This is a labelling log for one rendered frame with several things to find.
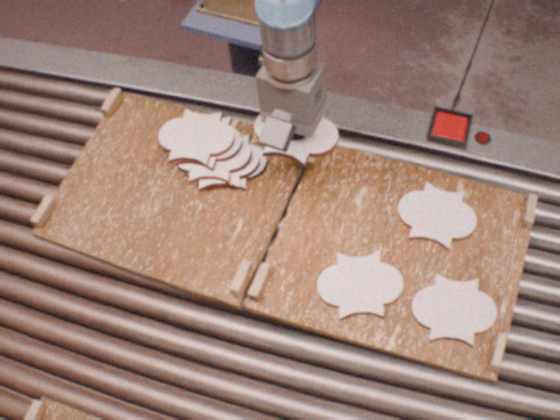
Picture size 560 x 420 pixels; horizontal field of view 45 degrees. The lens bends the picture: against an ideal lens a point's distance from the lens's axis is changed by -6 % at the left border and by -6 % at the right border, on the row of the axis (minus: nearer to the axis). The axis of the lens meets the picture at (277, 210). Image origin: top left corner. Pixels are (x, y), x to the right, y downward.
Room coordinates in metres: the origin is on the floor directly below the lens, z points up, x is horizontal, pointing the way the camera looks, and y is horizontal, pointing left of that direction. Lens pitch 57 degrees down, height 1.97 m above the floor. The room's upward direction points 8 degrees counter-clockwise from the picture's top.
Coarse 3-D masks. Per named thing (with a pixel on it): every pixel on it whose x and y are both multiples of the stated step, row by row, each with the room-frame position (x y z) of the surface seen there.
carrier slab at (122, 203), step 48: (96, 144) 0.87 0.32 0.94; (144, 144) 0.85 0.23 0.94; (96, 192) 0.76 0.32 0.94; (144, 192) 0.74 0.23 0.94; (192, 192) 0.73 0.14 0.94; (240, 192) 0.71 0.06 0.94; (288, 192) 0.70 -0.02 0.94; (48, 240) 0.67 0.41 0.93; (96, 240) 0.66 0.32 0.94; (144, 240) 0.64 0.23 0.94; (192, 240) 0.63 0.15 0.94; (240, 240) 0.62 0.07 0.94; (192, 288) 0.54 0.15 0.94
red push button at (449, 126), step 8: (440, 112) 0.84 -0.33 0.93; (440, 120) 0.82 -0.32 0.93; (448, 120) 0.82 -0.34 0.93; (456, 120) 0.82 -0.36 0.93; (464, 120) 0.82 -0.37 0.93; (440, 128) 0.80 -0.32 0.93; (448, 128) 0.80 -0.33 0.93; (456, 128) 0.80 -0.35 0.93; (464, 128) 0.80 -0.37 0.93; (440, 136) 0.79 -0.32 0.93; (448, 136) 0.78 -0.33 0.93; (456, 136) 0.78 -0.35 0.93; (464, 136) 0.78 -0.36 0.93
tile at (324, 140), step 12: (324, 120) 0.73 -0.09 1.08; (324, 132) 0.71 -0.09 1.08; (336, 132) 0.71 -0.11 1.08; (300, 144) 0.69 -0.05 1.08; (312, 144) 0.69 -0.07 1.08; (324, 144) 0.69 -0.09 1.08; (336, 144) 0.69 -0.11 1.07; (264, 156) 0.69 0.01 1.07; (288, 156) 0.68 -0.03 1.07; (300, 156) 0.67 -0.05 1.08; (312, 156) 0.67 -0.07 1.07
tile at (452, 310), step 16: (432, 288) 0.48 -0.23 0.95; (448, 288) 0.47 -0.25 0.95; (464, 288) 0.47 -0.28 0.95; (416, 304) 0.45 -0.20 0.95; (432, 304) 0.45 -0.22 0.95; (448, 304) 0.44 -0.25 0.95; (464, 304) 0.44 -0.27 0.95; (480, 304) 0.44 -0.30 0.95; (416, 320) 0.43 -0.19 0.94; (432, 320) 0.42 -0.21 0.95; (448, 320) 0.42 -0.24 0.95; (464, 320) 0.41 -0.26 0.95; (480, 320) 0.41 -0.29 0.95; (432, 336) 0.40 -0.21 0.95; (448, 336) 0.39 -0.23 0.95; (464, 336) 0.39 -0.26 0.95
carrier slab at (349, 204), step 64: (320, 192) 0.69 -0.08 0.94; (384, 192) 0.68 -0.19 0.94; (448, 192) 0.66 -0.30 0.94; (512, 192) 0.64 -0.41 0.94; (320, 256) 0.57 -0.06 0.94; (384, 256) 0.55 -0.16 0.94; (448, 256) 0.53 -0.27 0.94; (512, 256) 0.52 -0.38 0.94; (320, 320) 0.46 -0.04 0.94; (384, 320) 0.44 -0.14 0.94
